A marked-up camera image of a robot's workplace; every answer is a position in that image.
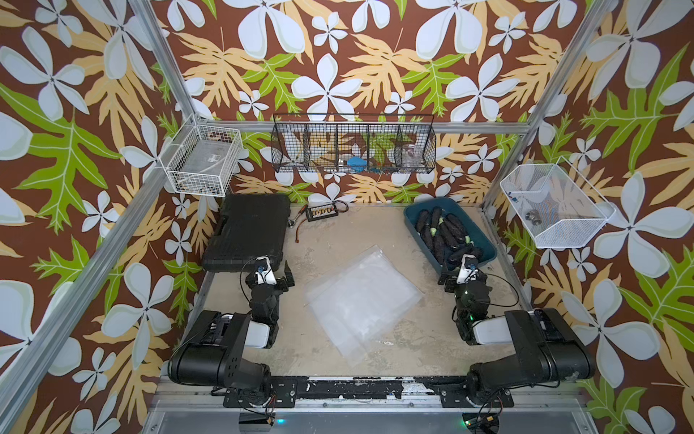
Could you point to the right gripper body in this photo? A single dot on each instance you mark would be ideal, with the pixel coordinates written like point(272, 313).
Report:
point(452, 286)

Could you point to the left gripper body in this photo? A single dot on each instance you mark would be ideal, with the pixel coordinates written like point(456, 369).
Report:
point(280, 287)

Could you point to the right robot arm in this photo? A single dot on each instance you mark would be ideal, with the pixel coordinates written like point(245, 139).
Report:
point(546, 350)

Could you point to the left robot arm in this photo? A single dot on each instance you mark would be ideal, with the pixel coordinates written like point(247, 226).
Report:
point(212, 354)

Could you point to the pile of eggplants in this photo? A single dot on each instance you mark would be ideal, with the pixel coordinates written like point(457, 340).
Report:
point(445, 237)

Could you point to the teal plastic bin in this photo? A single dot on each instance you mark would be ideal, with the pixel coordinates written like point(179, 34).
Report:
point(449, 206)

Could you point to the black tool case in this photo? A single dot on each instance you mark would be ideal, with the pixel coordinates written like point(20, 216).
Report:
point(251, 226)

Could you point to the small black electronics board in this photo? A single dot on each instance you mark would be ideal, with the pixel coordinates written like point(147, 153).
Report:
point(321, 212)

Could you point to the stack of clear bags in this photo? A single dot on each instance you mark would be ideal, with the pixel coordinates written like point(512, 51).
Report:
point(357, 303)

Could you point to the white mesh basket right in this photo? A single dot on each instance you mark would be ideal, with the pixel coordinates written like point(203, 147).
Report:
point(557, 204)

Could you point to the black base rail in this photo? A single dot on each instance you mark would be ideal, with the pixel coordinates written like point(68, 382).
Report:
point(285, 392)

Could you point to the white wire basket left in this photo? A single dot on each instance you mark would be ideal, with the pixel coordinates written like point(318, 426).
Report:
point(201, 157)

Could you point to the black wire basket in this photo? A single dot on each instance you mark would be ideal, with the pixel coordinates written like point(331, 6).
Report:
point(352, 143)

